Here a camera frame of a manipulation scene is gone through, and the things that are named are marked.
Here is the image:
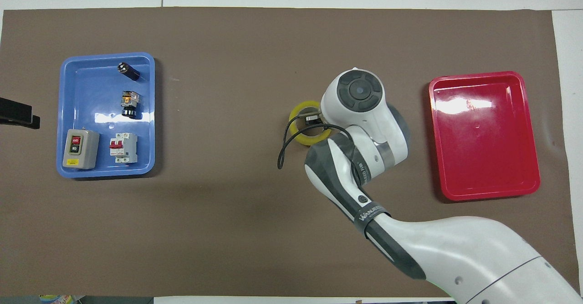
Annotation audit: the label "black cylindrical push button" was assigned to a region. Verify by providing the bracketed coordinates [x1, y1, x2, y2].
[117, 62, 141, 81]

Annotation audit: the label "yellow tape roll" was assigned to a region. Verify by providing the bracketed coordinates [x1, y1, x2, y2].
[289, 100, 333, 147]

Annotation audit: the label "white circuit breaker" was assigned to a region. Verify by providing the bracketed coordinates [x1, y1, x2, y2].
[109, 132, 138, 164]

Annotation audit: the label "blue plastic tray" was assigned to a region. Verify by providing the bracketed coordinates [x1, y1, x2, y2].
[56, 52, 156, 179]

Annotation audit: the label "red plastic tray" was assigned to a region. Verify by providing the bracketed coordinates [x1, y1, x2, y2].
[428, 71, 541, 202]

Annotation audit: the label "black cable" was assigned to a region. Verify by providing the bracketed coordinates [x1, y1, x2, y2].
[277, 112, 365, 187]

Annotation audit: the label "grey switch box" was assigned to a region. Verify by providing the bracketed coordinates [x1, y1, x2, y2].
[62, 128, 100, 170]

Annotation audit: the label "black stand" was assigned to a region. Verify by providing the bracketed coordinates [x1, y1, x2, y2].
[0, 96, 41, 130]

